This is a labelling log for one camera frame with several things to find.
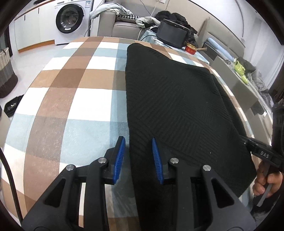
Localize grey bed with bedding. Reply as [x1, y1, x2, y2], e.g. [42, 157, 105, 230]
[205, 36, 276, 107]

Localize plaid checkered bed cover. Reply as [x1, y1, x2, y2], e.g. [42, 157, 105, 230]
[3, 37, 250, 230]

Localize white front-load washing machine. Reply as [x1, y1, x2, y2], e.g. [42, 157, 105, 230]
[54, 1, 93, 45]

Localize black knit sweater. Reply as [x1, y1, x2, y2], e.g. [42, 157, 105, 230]
[125, 43, 256, 230]

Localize black monitor screen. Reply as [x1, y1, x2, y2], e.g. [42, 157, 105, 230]
[156, 19, 189, 49]

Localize light blue blanket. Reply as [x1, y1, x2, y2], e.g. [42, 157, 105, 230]
[89, 2, 133, 20]

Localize operator right hand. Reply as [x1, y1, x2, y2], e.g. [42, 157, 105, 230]
[253, 161, 283, 198]

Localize woven laundry basket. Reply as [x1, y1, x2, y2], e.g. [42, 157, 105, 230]
[0, 47, 18, 98]

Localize red instant noodle cup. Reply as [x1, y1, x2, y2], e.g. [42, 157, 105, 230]
[185, 43, 207, 55]

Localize black jacket pile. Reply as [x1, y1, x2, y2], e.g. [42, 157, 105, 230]
[155, 11, 197, 44]

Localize green plush toy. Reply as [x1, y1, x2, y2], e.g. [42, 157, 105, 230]
[233, 60, 248, 84]

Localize grey sofa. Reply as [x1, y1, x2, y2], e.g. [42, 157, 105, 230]
[97, 10, 160, 41]

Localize white lower cabinets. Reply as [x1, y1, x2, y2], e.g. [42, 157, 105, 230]
[13, 1, 55, 52]

